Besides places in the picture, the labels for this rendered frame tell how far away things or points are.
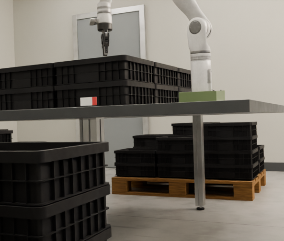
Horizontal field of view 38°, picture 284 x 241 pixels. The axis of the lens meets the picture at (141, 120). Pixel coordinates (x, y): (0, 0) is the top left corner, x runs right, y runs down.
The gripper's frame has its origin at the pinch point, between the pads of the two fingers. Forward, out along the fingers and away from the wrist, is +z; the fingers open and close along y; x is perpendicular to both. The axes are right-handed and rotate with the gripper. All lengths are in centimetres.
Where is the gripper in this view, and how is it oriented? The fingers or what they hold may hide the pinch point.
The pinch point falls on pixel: (105, 52)
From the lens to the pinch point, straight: 212.1
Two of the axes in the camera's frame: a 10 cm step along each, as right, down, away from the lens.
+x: -9.8, 0.3, -1.9
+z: 0.3, 10.0, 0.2
